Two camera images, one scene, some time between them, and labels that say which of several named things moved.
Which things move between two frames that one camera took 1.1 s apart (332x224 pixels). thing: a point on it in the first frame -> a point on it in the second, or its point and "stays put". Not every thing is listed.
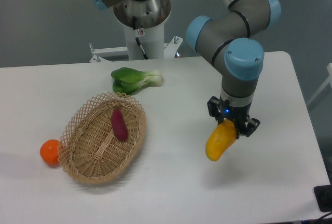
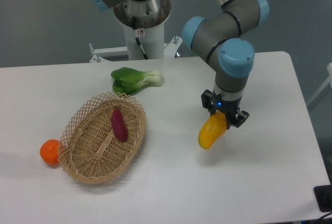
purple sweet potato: x=119 y=124 stays put
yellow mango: x=221 y=137 -> x=211 y=129
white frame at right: x=329 y=80 stays put
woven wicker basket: x=101 y=139 stays put
